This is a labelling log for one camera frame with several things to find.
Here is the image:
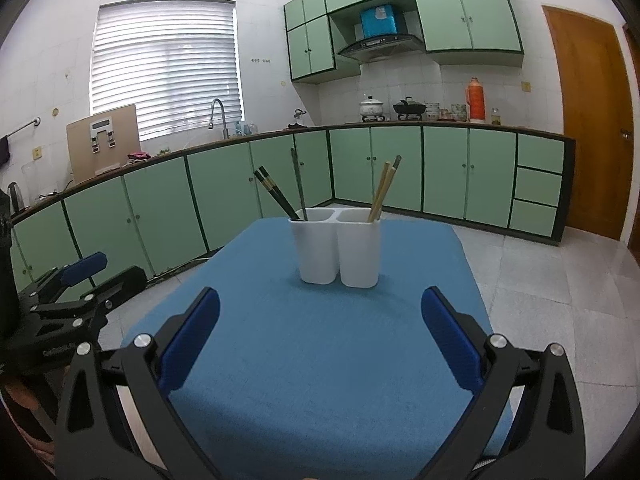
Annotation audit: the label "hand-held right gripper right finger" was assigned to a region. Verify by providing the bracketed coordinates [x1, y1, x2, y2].
[420, 286, 587, 480]

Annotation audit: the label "metal faucet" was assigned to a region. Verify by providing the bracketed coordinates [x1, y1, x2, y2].
[208, 98, 231, 140]

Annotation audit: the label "cardboard box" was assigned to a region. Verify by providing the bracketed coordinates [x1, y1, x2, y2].
[66, 104, 138, 184]

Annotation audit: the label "white window blinds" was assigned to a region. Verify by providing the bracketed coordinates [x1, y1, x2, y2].
[90, 0, 245, 142]

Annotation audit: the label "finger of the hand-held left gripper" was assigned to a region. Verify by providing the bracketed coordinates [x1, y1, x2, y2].
[16, 251, 109, 307]
[31, 265, 148, 332]

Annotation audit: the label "person's left hand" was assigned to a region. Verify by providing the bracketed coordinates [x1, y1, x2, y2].
[0, 367, 56, 456]

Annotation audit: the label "metal towel bar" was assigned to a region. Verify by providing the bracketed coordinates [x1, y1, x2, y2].
[0, 117, 42, 142]

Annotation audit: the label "green wall cabinets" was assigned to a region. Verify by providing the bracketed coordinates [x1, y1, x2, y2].
[283, 0, 525, 86]

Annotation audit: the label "orange thermos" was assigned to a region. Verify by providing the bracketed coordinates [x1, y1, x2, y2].
[466, 77, 488, 123]

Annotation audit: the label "white utensil holder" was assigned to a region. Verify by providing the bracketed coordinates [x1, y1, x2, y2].
[288, 206, 382, 289]

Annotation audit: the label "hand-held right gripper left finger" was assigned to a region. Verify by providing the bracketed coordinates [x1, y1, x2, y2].
[54, 287, 221, 480]

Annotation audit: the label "white cooking pot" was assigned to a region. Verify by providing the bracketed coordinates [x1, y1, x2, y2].
[359, 96, 386, 122]

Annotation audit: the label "blue box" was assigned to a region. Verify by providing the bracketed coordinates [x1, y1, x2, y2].
[360, 4, 399, 39]

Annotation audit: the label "black wok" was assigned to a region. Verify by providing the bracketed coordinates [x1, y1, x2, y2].
[392, 96, 427, 121]

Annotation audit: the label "brown wooden door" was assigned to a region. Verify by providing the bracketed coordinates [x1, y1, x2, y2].
[542, 5, 636, 241]

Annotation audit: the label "green cabinet drawer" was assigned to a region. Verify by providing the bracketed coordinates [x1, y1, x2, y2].
[516, 132, 566, 176]
[510, 200, 559, 238]
[514, 167, 563, 208]

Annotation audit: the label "blue tablecloth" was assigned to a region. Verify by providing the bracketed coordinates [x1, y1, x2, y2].
[120, 217, 513, 480]

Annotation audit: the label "wooden chopstick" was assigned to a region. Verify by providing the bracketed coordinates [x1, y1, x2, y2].
[367, 161, 392, 223]
[372, 167, 397, 223]

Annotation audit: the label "dark blue chopstick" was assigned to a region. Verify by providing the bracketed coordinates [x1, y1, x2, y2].
[259, 165, 307, 222]
[252, 170, 301, 222]

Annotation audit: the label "green base cabinets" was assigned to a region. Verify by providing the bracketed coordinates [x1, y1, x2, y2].
[7, 122, 576, 291]

